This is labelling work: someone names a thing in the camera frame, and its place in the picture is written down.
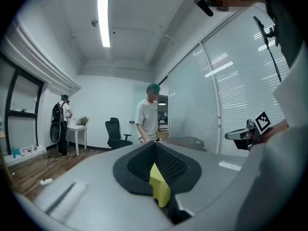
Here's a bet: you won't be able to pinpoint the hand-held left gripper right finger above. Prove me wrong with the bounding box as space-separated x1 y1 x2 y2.
155 141 248 218

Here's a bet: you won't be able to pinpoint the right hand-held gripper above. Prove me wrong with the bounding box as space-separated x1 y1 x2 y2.
225 109 272 151

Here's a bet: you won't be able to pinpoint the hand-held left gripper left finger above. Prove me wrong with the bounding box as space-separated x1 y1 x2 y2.
33 141 174 231

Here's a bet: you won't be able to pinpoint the white venetian blinds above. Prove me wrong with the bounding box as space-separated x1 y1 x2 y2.
168 5 292 157

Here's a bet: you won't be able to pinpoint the yellow-green round tablecloth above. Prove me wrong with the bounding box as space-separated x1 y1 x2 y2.
149 162 172 208

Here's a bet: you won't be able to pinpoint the black office chair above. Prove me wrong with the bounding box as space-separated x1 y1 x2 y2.
105 117 133 150

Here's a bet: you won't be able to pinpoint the small white table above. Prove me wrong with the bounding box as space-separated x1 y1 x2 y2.
66 125 88 157

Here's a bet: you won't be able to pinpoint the black grey round hanging device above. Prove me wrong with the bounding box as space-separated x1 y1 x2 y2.
50 122 62 144

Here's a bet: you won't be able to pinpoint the row of small colourful bottles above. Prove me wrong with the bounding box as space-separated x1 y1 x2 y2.
11 143 44 157

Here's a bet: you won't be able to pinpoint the black-framed window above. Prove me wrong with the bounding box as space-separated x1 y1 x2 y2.
4 54 46 151

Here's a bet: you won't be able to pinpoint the white ceiling pipes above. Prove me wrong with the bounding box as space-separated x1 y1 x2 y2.
3 18 82 96

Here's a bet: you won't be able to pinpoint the long ceiling light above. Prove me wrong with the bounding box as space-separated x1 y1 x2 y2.
97 0 112 48

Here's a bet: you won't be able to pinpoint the thin black floor cable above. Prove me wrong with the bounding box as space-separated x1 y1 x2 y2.
42 152 53 180

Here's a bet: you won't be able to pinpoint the black head rig bracket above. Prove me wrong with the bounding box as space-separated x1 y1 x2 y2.
252 15 282 83

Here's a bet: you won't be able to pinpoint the black head camera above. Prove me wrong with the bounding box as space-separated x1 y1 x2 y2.
194 0 214 17

